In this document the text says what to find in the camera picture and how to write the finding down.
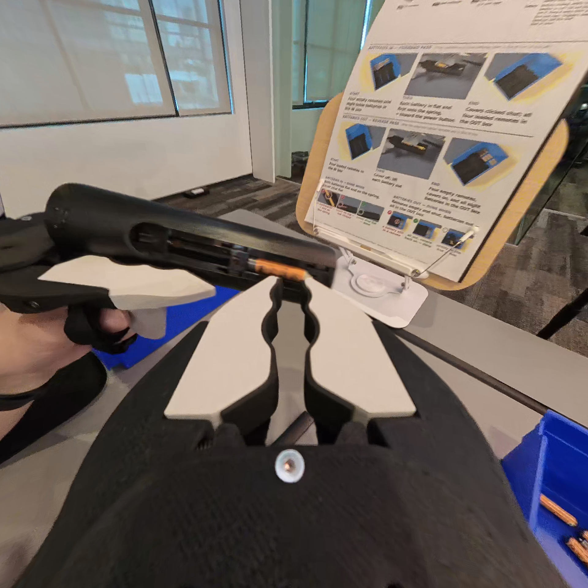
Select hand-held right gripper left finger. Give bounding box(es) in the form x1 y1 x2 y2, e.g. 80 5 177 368
164 278 281 432

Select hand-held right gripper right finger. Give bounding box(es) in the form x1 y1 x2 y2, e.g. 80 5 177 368
303 278 417 430

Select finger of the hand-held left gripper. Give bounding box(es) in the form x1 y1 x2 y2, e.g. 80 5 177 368
38 256 220 341

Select black remote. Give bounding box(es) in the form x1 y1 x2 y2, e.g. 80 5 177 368
43 183 340 288

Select blue plastic bin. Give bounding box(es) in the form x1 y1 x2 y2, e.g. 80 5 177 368
92 284 245 372
500 409 588 588

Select person's left hand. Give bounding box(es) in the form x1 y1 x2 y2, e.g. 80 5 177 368
0 306 136 398

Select white stand base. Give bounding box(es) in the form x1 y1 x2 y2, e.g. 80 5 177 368
328 252 430 330

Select black wristband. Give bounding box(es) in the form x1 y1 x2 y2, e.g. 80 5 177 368
0 385 54 411

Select black textured cushion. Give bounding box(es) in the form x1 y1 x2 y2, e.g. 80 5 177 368
0 351 110 466

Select printed instruction poster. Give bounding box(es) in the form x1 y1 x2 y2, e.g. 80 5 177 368
313 0 588 285

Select metal wire page holder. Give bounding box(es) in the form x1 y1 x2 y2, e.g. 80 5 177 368
408 227 479 279

